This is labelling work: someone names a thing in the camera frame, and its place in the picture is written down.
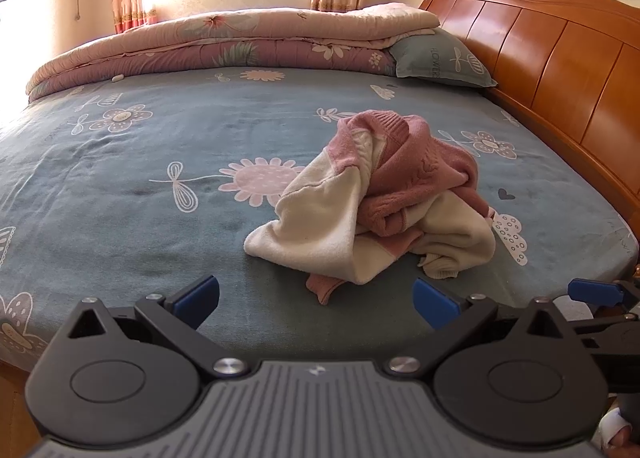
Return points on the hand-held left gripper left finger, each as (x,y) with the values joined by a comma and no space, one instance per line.
(200,295)

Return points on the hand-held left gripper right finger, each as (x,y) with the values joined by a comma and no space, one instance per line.
(435,303)

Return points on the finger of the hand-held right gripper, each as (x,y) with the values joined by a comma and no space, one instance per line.
(615,335)
(595,290)

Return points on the pink and white sweater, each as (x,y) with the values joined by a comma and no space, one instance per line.
(380,198)

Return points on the person's right hand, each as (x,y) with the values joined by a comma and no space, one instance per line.
(617,430)

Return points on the blue floral bed sheet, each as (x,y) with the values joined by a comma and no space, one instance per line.
(150,213)

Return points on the wooden bed headboard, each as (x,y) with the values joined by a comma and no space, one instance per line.
(560,53)

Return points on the blue-green floral pillow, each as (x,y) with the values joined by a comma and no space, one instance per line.
(440,60)

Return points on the folded pink floral quilt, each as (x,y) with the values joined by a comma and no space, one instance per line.
(225,38)

